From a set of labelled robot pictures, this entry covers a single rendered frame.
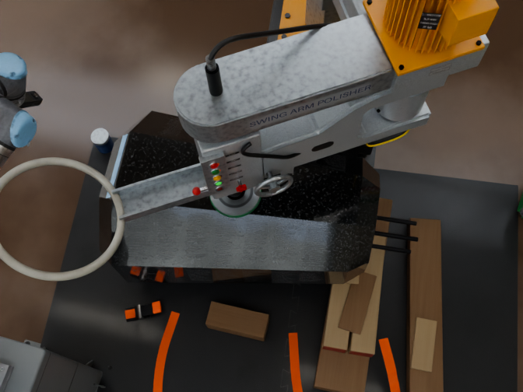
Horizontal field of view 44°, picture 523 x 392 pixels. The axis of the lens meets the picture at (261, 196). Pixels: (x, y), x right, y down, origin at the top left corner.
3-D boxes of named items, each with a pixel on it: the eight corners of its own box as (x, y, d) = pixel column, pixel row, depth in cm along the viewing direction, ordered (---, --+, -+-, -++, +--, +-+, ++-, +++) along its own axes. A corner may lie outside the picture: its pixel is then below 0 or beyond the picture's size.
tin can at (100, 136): (117, 144, 371) (112, 134, 359) (106, 157, 369) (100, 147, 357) (105, 134, 374) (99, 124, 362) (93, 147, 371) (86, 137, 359)
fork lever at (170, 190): (280, 134, 257) (280, 129, 252) (296, 176, 250) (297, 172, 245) (111, 187, 249) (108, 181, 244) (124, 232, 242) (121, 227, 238)
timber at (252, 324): (207, 327, 332) (205, 323, 321) (213, 305, 336) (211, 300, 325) (264, 341, 329) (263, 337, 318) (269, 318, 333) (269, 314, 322)
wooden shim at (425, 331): (415, 317, 321) (416, 316, 320) (436, 321, 320) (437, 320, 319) (410, 368, 313) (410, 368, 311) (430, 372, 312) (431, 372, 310)
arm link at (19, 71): (-19, 61, 176) (10, 43, 182) (-17, 87, 187) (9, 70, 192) (8, 82, 176) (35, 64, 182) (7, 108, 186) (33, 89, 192)
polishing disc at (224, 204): (256, 219, 264) (256, 218, 263) (205, 211, 266) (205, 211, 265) (265, 172, 272) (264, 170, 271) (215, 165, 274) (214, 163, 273)
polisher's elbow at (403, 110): (363, 85, 242) (370, 56, 224) (412, 71, 244) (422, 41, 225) (381, 128, 236) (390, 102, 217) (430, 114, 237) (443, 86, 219)
